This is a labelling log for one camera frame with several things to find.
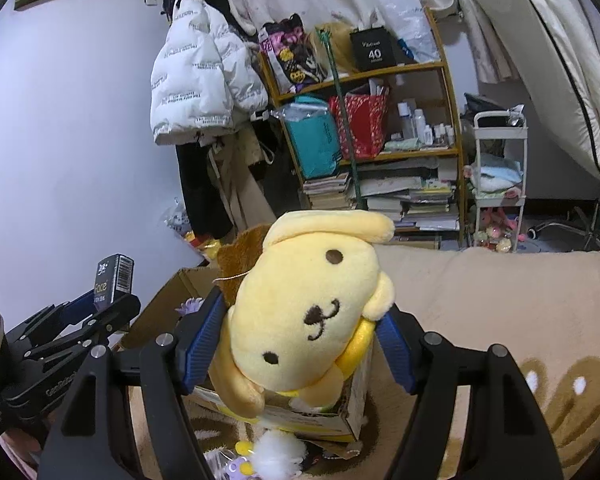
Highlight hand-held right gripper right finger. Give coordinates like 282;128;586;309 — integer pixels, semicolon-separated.
375;307;566;480

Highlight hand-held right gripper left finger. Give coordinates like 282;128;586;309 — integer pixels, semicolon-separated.
37;285;231;480

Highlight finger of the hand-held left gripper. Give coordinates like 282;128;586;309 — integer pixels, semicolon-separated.
5;294;142;386
5;287;103;347

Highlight small black box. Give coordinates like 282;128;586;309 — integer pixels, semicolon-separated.
94;255;135;306

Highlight cardboard box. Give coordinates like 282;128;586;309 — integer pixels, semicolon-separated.
120;266;376;443

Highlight yellow dog plush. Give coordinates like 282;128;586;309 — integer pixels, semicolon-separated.
207;210;397;420

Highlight purple fluffy toy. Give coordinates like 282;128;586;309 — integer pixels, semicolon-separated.
175;297;206;317

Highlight clear plastic bag of items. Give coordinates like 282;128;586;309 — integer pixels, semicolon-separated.
162;200;216;261

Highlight white fluffy plush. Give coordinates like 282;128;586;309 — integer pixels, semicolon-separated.
252;432;308;478

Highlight black hanging garment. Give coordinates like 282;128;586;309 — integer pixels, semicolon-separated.
175;142;233;238

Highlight beige hanging trousers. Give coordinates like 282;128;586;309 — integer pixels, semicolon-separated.
207;130;276;233

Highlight pile of papers and magazines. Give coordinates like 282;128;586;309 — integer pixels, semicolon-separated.
355;157;461;233

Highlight pile of small plush toys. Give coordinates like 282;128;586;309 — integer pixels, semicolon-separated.
475;207;521;251

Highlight stack of books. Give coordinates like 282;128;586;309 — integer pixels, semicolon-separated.
302;172;358;211

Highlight black hanging bag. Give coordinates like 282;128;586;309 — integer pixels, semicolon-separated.
252;115;306;211

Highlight wooden shelf rack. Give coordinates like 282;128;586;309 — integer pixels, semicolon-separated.
257;7;473;251

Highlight light blue towel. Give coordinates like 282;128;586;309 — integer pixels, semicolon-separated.
467;152;523;193

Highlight teal bag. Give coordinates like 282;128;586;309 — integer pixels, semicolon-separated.
272;95;343;181

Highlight red patterned bag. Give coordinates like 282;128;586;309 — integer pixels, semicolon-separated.
328;85;391;161

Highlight row of toiletry bottles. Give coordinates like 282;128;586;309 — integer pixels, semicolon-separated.
390;100;458;151

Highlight green pole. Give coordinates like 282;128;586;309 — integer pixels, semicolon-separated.
317;29;368;211

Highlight white trolley cart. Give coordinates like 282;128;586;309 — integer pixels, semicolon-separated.
467;110;529;253

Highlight white puffer jacket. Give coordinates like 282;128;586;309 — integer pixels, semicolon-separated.
150;0;270;146

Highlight black bag on cart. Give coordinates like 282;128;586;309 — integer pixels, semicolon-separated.
462;92;526;121

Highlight colourful printed bag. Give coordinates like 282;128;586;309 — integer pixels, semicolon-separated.
258;14;328;95

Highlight black square box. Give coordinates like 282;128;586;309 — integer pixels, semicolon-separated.
350;25;397;73

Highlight blond wig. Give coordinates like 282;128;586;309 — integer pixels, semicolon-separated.
307;22;361;78

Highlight white plastic bag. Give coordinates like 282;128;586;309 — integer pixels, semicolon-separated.
377;0;441;66

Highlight cream folded mattress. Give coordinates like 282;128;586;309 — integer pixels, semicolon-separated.
467;0;600;186

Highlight yellow keychain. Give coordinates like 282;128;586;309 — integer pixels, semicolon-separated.
235;440;256;476

